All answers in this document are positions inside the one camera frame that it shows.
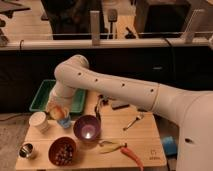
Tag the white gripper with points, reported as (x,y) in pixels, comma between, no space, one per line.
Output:
(65,105)

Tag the red yellow apple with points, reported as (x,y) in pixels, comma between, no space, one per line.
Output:
(57,113)

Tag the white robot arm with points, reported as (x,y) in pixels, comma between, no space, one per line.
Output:
(192,111)

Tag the blue plastic cup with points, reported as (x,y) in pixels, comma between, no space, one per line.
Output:
(65,122)

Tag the white paper cup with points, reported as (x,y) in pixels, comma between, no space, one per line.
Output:
(39,121)

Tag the small metal cup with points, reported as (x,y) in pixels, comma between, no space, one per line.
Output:
(27,151)

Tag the green plastic tray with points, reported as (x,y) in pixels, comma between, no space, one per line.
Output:
(41,97)

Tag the purple bowl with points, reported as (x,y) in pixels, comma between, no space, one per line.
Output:
(87,128)

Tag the brown bowl with nuts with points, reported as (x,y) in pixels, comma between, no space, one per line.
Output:
(62,151)

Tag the wooden board table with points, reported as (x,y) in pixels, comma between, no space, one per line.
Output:
(142,138)

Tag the black office chair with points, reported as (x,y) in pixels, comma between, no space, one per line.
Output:
(70,19)

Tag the metal fork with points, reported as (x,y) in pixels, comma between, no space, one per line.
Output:
(137,118)

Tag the orange carrot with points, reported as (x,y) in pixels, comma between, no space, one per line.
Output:
(126,151)

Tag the blue box on floor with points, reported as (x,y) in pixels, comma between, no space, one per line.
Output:
(169,146)

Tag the white horizontal rail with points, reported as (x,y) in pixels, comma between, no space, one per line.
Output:
(104,44)

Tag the white rail post left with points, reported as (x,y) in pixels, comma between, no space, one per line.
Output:
(95,27)

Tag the white rail post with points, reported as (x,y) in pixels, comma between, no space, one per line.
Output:
(192,25)
(95,27)

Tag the white rail post right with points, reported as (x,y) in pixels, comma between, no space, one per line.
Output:
(192,25)

